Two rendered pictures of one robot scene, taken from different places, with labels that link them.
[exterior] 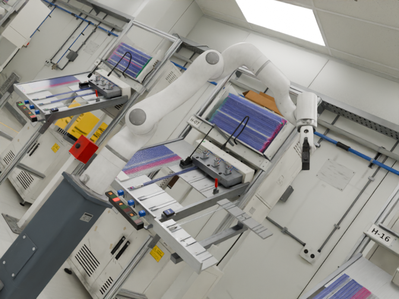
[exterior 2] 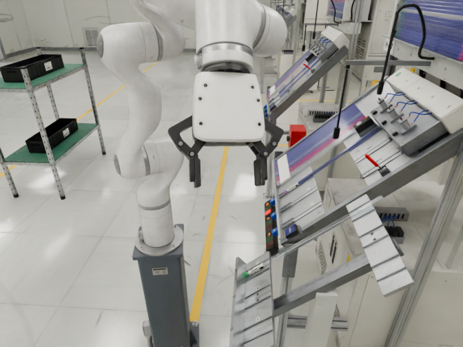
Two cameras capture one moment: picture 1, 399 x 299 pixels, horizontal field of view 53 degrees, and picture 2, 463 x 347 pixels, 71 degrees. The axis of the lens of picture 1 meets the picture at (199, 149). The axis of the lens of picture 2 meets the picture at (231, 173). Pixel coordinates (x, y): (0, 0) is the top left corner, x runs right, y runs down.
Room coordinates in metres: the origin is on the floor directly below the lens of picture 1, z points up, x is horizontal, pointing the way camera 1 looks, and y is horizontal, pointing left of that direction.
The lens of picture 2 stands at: (1.37, -0.71, 1.57)
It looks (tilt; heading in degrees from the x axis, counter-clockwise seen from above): 29 degrees down; 54
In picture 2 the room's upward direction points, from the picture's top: straight up
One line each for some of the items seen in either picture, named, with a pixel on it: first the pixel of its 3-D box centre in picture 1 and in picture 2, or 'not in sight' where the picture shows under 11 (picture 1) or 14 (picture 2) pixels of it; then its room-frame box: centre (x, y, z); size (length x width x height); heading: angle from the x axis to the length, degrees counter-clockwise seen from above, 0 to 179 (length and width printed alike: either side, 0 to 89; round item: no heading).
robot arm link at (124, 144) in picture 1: (135, 133); (158, 170); (1.76, 0.27, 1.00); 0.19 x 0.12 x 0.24; 175
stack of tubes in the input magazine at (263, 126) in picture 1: (247, 124); (452, 4); (2.67, -0.16, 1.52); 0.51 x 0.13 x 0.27; 50
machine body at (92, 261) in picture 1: (142, 269); (393, 264); (2.80, -0.19, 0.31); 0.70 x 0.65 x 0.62; 50
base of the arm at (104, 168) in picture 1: (102, 171); (156, 220); (1.73, 0.27, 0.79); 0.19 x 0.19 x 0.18
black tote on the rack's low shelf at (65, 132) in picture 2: not in sight; (54, 134); (1.69, 2.50, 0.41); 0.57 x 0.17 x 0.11; 50
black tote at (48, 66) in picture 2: not in sight; (34, 67); (1.69, 2.50, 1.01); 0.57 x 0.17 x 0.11; 50
